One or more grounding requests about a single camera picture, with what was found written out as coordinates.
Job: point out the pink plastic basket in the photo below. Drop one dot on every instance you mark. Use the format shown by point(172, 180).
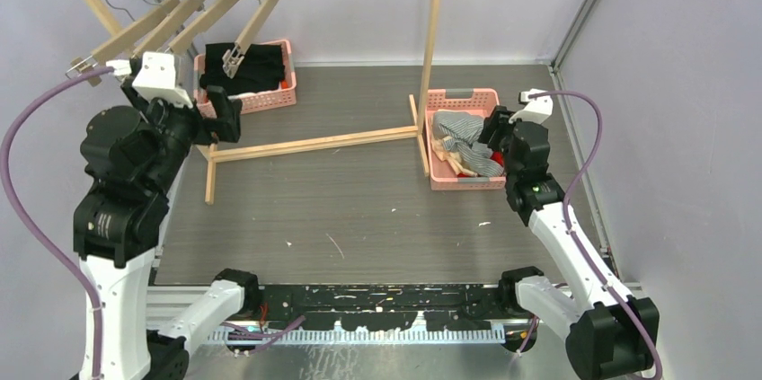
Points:
point(475, 101)

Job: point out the pink basket with black clothes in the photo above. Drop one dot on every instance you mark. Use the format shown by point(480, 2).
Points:
point(284, 96)

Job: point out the grey striped underwear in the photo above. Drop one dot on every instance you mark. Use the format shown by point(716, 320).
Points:
point(465, 128)

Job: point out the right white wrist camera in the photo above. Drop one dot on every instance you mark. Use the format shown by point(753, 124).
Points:
point(538, 107)

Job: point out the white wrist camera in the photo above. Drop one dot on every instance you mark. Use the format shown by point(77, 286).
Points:
point(153, 75)
point(538, 107)

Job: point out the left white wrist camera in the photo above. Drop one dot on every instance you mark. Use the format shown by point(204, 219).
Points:
point(153, 75)

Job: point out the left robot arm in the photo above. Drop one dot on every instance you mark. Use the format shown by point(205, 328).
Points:
point(133, 154)

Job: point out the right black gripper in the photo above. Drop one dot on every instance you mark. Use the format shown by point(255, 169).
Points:
point(498, 121)

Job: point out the beige underwear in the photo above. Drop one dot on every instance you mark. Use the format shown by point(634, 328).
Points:
point(444, 150)

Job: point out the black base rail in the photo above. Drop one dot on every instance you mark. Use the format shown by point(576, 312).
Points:
point(374, 307)

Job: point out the wooden clothes rack frame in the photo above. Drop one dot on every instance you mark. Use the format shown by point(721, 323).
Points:
point(104, 12)

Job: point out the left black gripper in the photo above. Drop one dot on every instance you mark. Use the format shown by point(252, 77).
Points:
point(226, 110)

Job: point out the empty wooden clip hanger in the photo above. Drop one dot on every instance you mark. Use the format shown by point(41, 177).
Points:
point(124, 41)

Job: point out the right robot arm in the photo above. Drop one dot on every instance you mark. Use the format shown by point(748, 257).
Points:
point(606, 330)

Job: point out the wooden clip hanger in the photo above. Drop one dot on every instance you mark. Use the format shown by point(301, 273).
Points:
point(166, 28)
point(233, 58)
point(182, 42)
point(124, 41)

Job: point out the black folded clothes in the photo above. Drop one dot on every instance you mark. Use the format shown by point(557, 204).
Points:
point(261, 70)

